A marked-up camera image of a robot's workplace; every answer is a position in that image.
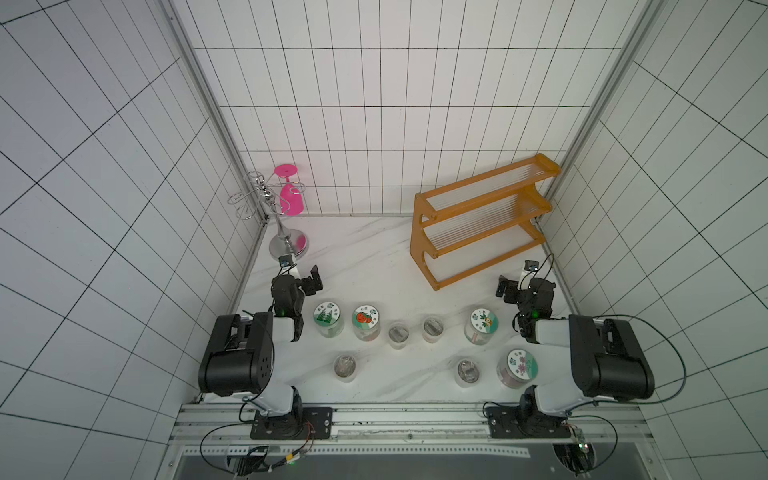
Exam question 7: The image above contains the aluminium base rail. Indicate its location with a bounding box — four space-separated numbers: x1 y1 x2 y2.
157 402 669 479

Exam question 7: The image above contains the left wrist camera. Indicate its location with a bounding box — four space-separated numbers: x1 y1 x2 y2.
278 254 297 276

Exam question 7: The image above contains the jar with strawberry lid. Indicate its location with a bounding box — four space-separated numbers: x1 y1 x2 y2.
352 305 381 342

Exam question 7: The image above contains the orange wooden three-tier shelf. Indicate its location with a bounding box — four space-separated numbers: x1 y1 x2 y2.
410 153 561 291

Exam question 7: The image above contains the jar with green tree lid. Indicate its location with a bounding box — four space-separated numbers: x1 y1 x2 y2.
313 301 344 338

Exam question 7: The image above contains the jar with pink flower lid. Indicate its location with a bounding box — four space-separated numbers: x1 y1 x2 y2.
497 348 539 389

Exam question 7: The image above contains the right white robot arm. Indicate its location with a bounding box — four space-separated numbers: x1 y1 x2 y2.
496 272 655 438

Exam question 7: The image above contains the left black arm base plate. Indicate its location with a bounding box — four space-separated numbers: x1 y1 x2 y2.
250 407 334 441

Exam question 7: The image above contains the small clear seed container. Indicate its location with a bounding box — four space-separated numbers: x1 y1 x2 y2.
333 354 358 383
387 322 410 350
452 358 481 388
422 316 445 343

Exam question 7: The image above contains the chrome glass holder stand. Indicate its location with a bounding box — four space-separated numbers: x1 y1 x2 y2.
227 170 309 261

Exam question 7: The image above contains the pink plastic wine glass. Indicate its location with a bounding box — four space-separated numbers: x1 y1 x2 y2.
274 164 305 216

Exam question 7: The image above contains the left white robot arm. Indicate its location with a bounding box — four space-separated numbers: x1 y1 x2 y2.
198 266 325 440

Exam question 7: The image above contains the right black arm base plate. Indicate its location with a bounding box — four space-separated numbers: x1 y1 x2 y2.
482 402 571 440

